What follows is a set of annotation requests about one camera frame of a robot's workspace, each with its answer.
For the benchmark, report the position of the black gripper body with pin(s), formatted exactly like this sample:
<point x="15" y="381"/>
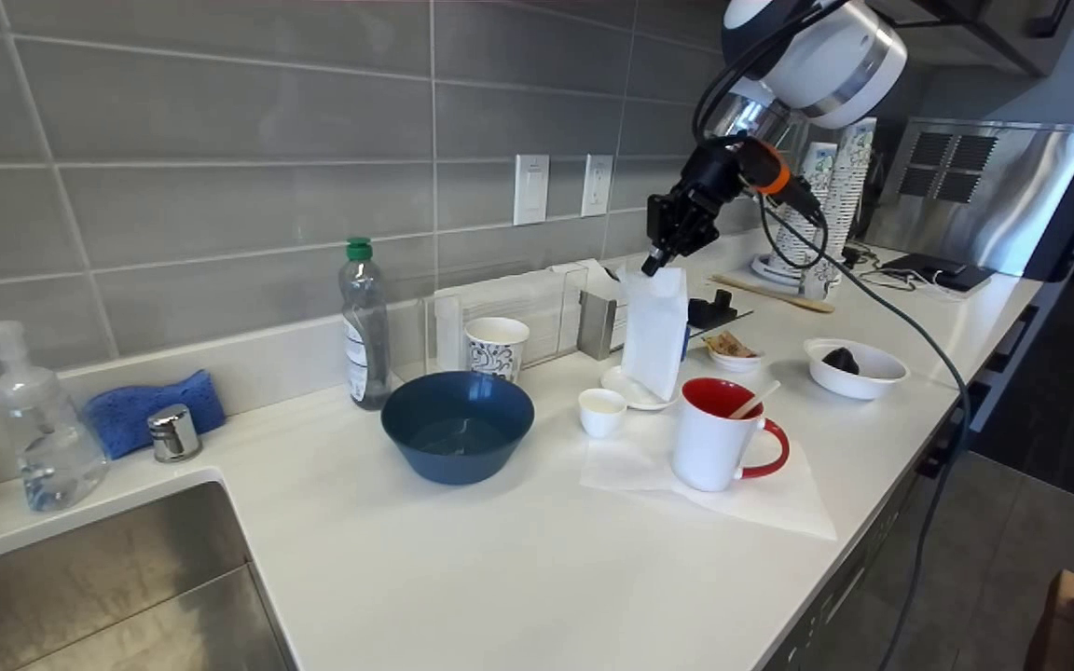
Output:
<point x="693" y="197"/>

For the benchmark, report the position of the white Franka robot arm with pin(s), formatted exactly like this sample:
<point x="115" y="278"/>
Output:
<point x="829" y="56"/>

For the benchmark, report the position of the steel napkin holder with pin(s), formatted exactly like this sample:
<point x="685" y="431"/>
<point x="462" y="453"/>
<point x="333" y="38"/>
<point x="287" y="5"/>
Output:
<point x="598" y="323"/>

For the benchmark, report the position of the white plate with black item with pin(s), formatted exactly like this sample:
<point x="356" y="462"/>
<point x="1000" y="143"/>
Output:
<point x="866" y="376"/>

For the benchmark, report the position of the wooden spoon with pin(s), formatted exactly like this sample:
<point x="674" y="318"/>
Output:
<point x="775" y="292"/>

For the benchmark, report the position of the small white bowl with food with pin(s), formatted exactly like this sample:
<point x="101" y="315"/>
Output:
<point x="737" y="358"/>

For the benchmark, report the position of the short stack patterned cups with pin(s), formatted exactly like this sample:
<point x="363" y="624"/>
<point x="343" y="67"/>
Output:
<point x="821" y="170"/>

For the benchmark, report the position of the small white cup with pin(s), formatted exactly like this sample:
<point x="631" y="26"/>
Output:
<point x="601" y="410"/>

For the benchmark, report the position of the tall stack patterned cups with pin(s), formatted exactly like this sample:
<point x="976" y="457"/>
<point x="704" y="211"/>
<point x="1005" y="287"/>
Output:
<point x="856" y="211"/>

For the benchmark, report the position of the wooden stir stick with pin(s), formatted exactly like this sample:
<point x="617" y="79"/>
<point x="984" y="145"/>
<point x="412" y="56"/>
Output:
<point x="754" y="402"/>

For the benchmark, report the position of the black lumpy object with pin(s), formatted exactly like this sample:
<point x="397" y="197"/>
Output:
<point x="841" y="358"/>

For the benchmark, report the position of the white mug red inside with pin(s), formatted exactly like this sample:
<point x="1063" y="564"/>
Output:
<point x="705" y="450"/>

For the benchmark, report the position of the black flat device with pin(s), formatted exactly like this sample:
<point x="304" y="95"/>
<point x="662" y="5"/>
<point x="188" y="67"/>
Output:
<point x="934" y="271"/>

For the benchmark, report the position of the blue bowl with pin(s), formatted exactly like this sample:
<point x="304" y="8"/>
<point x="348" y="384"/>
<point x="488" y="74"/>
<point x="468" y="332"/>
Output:
<point x="458" y="435"/>

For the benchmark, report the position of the stainless refrigerator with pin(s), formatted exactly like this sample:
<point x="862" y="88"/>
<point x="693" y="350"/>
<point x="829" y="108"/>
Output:
<point x="986" y="189"/>

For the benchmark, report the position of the clear bottle green cap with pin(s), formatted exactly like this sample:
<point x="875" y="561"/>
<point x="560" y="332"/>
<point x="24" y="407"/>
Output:
<point x="363" y="339"/>

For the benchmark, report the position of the brown cardboard box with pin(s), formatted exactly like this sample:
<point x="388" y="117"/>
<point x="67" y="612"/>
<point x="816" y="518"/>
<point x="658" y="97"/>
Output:
<point x="1058" y="626"/>

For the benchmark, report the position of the blue sponge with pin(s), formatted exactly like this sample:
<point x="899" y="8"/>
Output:
<point x="127" y="414"/>

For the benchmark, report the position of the clear pump soap bottle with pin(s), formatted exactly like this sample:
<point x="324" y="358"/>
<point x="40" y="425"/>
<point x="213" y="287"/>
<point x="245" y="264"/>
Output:
<point x="59" y="468"/>

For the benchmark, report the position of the stainless steel sink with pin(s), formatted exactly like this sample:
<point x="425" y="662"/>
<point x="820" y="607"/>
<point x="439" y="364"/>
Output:
<point x="101" y="596"/>

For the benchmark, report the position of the black clamp bracket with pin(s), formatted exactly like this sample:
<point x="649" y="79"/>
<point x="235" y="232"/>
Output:
<point x="710" y="312"/>

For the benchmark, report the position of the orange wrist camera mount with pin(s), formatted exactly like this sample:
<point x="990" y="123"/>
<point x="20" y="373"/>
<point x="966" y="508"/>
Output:
<point x="769" y="172"/>

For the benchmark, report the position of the white wall outlet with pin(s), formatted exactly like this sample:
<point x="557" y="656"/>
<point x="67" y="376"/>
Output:
<point x="531" y="189"/>
<point x="596" y="184"/>

